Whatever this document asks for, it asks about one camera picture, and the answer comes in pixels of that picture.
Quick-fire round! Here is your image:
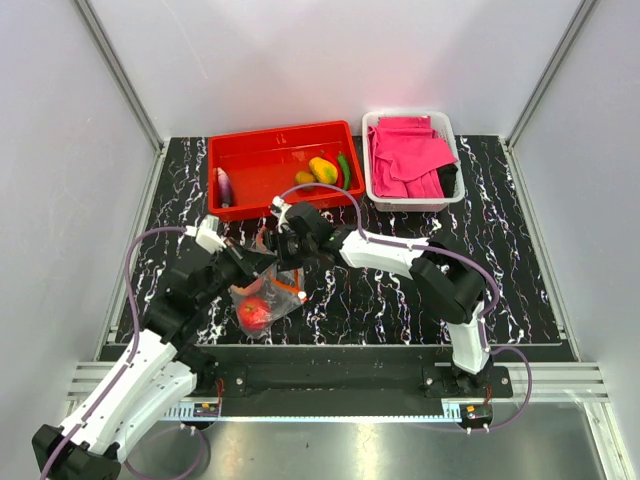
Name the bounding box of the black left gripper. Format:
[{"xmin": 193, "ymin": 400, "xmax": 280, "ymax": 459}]
[{"xmin": 197, "ymin": 237, "xmax": 280, "ymax": 308}]

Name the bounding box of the clear zip top bag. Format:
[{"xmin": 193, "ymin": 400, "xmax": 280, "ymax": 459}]
[{"xmin": 228, "ymin": 227, "xmax": 307, "ymax": 337}]

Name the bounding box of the red fake apple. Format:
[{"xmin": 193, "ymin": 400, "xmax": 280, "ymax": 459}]
[{"xmin": 237, "ymin": 297, "xmax": 271, "ymax": 331}]

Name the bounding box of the yellow green fake mango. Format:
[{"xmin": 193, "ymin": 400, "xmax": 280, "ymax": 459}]
[{"xmin": 309, "ymin": 157, "xmax": 338, "ymax": 185}]

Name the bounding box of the purple fake eggplant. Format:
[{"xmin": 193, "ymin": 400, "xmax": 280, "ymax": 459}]
[{"xmin": 215, "ymin": 167, "xmax": 234, "ymax": 208}]

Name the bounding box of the green fake chili pepper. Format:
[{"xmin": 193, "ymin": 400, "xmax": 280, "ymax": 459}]
[{"xmin": 337, "ymin": 152, "xmax": 352, "ymax": 190}]

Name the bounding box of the red fake chili pepper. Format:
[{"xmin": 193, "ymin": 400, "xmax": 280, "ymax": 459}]
[{"xmin": 321, "ymin": 151, "xmax": 344, "ymax": 188}]

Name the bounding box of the orange fake peach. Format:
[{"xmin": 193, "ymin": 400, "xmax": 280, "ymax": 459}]
[{"xmin": 230, "ymin": 278, "xmax": 263, "ymax": 296}]

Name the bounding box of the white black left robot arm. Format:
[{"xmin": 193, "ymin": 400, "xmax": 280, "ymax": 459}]
[{"xmin": 32, "ymin": 227, "xmax": 275, "ymax": 479}]

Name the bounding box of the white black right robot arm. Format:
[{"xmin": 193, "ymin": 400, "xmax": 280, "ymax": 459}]
[{"xmin": 263, "ymin": 197, "xmax": 492, "ymax": 397}]

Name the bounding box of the black marble pattern mat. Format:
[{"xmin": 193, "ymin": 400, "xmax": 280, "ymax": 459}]
[{"xmin": 132, "ymin": 135, "xmax": 566, "ymax": 346}]

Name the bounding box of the red plastic tray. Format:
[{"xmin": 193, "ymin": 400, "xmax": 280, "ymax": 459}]
[{"xmin": 207, "ymin": 120, "xmax": 365, "ymax": 222}]

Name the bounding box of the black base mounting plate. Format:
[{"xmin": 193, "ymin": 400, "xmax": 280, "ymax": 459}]
[{"xmin": 195, "ymin": 345, "xmax": 514, "ymax": 417}]

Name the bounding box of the pink cloth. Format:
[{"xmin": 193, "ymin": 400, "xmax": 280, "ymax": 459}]
[{"xmin": 367, "ymin": 116, "xmax": 458, "ymax": 199}]

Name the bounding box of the white plastic basket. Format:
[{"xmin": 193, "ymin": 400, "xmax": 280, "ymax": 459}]
[{"xmin": 362, "ymin": 109, "xmax": 466, "ymax": 212}]

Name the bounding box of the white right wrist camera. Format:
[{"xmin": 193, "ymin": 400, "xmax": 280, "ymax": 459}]
[{"xmin": 270, "ymin": 196, "xmax": 292, "ymax": 233}]

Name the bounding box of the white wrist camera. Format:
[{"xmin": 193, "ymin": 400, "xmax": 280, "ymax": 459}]
[
  {"xmin": 270, "ymin": 196, "xmax": 292, "ymax": 233},
  {"xmin": 185, "ymin": 215, "xmax": 226, "ymax": 254}
]

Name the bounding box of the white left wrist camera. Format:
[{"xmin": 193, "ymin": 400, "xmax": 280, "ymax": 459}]
[{"xmin": 185, "ymin": 215, "xmax": 226, "ymax": 254}]

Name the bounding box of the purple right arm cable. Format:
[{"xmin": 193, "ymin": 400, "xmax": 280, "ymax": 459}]
[{"xmin": 277, "ymin": 183, "xmax": 534, "ymax": 421}]

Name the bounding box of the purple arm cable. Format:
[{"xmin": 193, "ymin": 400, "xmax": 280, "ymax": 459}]
[
  {"xmin": 38, "ymin": 225, "xmax": 194, "ymax": 480},
  {"xmin": 277, "ymin": 183, "xmax": 534, "ymax": 421}
]

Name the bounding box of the white slotted cable duct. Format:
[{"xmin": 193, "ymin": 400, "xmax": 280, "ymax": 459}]
[{"xmin": 161, "ymin": 402, "xmax": 221, "ymax": 422}]

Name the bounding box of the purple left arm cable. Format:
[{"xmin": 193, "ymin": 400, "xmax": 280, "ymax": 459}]
[{"xmin": 38, "ymin": 225, "xmax": 194, "ymax": 480}]

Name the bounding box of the left aluminium frame post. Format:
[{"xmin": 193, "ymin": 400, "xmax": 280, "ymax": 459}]
[{"xmin": 73, "ymin": 0, "xmax": 169, "ymax": 151}]

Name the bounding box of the aluminium frame post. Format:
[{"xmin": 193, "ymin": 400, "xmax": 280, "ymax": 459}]
[
  {"xmin": 73, "ymin": 0, "xmax": 169, "ymax": 151},
  {"xmin": 504, "ymin": 0, "xmax": 601, "ymax": 151}
]

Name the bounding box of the right aluminium frame post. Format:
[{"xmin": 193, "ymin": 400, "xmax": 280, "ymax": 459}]
[{"xmin": 504, "ymin": 0, "xmax": 601, "ymax": 151}]

